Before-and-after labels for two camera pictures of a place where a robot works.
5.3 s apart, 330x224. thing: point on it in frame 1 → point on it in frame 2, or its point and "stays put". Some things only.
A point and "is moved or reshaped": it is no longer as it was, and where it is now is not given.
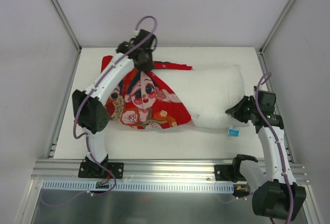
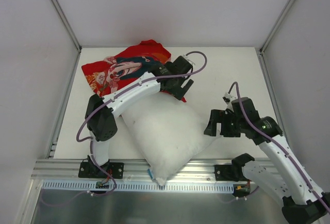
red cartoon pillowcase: [145, 100] is moved or reshaped
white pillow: [208, 92] → [170, 133]
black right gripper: [245, 112] → [222, 124]
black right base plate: [225, 172] stays put
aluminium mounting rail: [145, 170] stays put
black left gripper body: [144, 61] → [179, 87]
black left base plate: [93, 170] stays put
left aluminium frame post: [61, 13] stays put
